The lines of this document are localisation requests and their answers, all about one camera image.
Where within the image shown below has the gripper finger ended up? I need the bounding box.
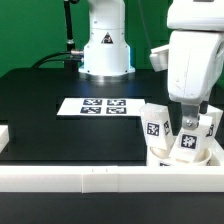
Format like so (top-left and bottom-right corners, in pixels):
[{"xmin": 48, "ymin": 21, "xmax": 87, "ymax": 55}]
[
  {"xmin": 199, "ymin": 101, "xmax": 209, "ymax": 114},
  {"xmin": 181, "ymin": 104, "xmax": 199, "ymax": 130}
]

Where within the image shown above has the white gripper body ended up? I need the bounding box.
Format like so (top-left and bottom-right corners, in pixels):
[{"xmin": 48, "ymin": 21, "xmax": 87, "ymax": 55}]
[{"xmin": 149, "ymin": 31, "xmax": 224, "ymax": 105}]

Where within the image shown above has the white frame wall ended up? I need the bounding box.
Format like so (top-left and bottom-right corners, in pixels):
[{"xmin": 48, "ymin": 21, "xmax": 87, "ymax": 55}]
[{"xmin": 0, "ymin": 125, "xmax": 224, "ymax": 194}]

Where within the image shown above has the black cable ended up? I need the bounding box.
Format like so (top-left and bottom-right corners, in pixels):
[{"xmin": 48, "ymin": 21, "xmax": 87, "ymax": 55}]
[{"xmin": 31, "ymin": 49, "xmax": 84, "ymax": 69}]

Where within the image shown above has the white marker sheet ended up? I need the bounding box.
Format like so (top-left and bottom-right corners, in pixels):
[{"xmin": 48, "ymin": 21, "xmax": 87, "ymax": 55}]
[{"xmin": 57, "ymin": 98, "xmax": 145, "ymax": 116}]

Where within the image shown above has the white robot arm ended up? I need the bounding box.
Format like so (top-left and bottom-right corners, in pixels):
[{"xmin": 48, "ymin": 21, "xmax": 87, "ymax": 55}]
[{"xmin": 79, "ymin": 0, "xmax": 224, "ymax": 130}]

